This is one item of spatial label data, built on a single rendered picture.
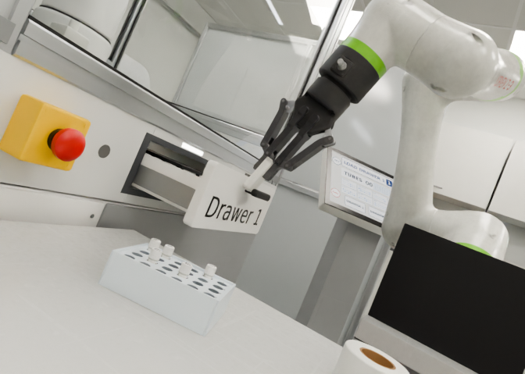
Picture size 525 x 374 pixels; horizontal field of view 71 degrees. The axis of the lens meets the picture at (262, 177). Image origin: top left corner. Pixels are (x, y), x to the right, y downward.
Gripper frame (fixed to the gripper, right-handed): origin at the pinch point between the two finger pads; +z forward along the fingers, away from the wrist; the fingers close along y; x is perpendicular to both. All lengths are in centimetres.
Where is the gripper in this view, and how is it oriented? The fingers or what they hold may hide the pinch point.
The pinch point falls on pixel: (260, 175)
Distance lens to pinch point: 67.0
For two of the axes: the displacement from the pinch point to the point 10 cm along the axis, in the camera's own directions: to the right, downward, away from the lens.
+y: 6.7, 6.4, -3.8
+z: -6.6, 7.5, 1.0
